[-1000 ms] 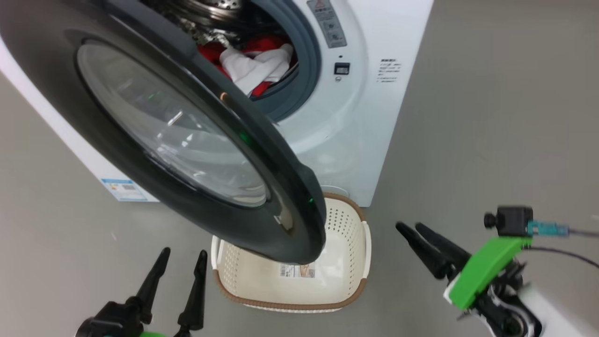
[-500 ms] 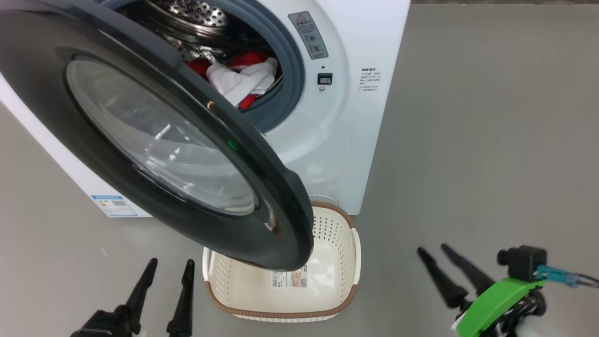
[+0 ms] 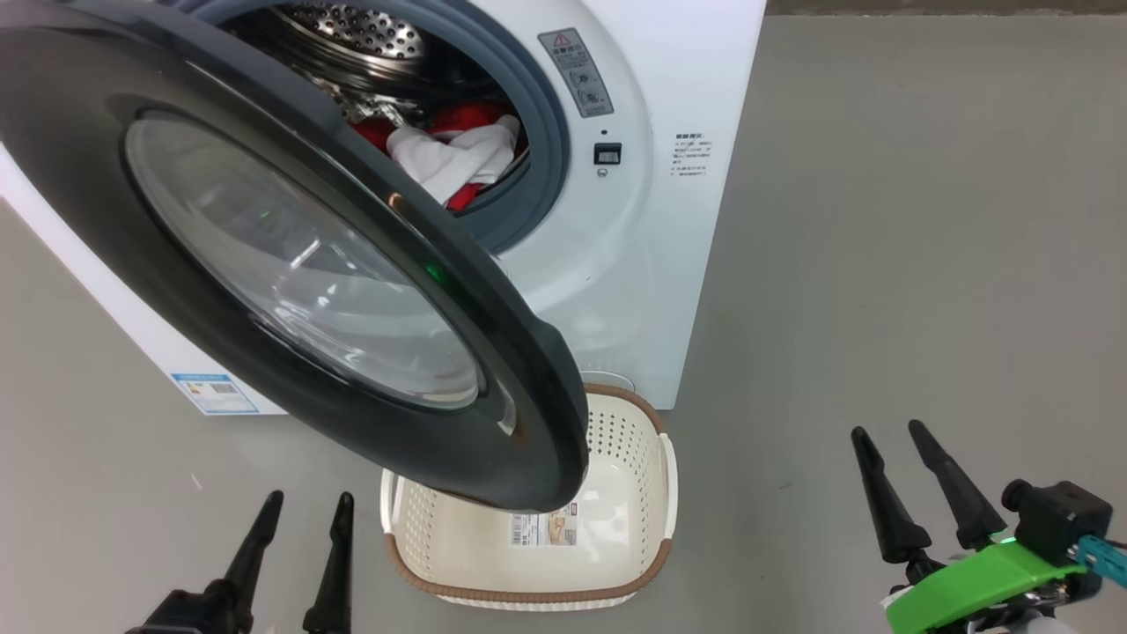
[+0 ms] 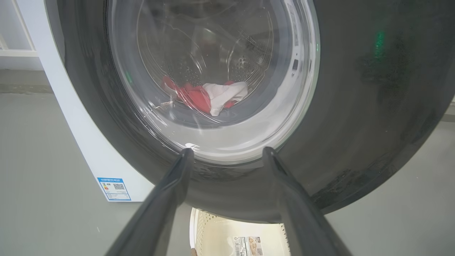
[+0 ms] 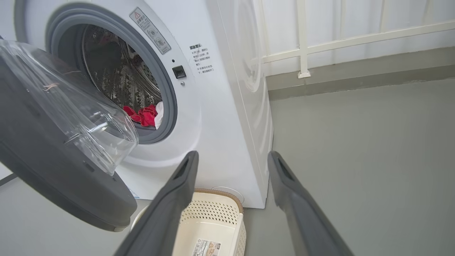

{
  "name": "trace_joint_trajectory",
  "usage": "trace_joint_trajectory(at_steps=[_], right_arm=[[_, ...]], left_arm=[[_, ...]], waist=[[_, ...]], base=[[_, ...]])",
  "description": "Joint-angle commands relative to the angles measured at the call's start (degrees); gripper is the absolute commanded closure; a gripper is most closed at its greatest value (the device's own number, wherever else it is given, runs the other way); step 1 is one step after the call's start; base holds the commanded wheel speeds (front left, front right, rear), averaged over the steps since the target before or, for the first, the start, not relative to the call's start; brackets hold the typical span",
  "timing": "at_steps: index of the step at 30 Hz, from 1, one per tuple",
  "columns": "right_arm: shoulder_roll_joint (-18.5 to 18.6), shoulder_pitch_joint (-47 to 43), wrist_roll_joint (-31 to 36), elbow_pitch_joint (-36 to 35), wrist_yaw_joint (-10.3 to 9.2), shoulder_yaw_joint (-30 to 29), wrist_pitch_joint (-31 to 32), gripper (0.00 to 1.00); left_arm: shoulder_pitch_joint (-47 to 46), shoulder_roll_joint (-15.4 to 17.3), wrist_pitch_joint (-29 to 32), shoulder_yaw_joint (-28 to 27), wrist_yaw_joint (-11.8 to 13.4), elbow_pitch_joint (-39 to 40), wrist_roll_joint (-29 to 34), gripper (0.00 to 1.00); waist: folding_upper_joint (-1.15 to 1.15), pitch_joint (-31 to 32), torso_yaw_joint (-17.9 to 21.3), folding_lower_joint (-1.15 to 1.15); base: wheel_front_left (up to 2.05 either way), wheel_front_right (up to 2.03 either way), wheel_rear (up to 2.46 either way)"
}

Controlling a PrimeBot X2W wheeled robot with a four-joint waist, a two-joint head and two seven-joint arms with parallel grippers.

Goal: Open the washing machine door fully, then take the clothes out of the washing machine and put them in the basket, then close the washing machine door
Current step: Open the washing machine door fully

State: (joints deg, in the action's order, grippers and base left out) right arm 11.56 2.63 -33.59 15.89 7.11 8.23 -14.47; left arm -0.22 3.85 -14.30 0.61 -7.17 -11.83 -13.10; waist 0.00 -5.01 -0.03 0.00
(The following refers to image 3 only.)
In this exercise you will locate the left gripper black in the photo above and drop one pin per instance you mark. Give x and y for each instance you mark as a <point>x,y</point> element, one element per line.
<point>189,616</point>

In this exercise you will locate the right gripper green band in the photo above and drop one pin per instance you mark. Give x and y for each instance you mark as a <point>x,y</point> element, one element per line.
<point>977,586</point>

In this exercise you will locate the red cloth garment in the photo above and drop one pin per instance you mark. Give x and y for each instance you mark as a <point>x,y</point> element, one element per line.
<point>467,114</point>
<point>462,198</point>

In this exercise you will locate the white cloth garment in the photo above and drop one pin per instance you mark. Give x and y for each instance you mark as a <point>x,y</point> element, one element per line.
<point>440,163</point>

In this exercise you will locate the dark round washing machine door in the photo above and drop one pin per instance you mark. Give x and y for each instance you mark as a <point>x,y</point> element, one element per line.
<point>88,176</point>

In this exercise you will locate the paper label sticker in basket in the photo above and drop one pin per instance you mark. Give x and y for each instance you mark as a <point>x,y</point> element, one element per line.
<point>546,530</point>

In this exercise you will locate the cream perforated laundry basket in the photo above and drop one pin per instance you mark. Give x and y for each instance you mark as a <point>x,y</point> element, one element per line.
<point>616,528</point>

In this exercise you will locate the white front-load washing machine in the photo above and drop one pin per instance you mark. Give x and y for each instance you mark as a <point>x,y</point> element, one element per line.
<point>687,264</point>

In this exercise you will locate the black door latch socket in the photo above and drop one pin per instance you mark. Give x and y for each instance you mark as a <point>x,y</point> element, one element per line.
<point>607,154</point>

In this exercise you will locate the grey rubber door gasket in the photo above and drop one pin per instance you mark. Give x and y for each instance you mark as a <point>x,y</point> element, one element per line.
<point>544,150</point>

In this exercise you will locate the blue white energy label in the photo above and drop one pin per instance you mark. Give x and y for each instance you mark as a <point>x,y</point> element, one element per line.
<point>216,394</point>

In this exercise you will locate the perforated steel washer drum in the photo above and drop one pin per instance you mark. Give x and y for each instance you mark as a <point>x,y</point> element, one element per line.
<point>361,35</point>

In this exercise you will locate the grey warning sticker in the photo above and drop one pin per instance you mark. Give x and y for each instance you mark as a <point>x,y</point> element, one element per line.
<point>577,75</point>

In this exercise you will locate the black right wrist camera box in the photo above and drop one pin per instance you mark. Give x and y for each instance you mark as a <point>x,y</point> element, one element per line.
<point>1057,519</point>

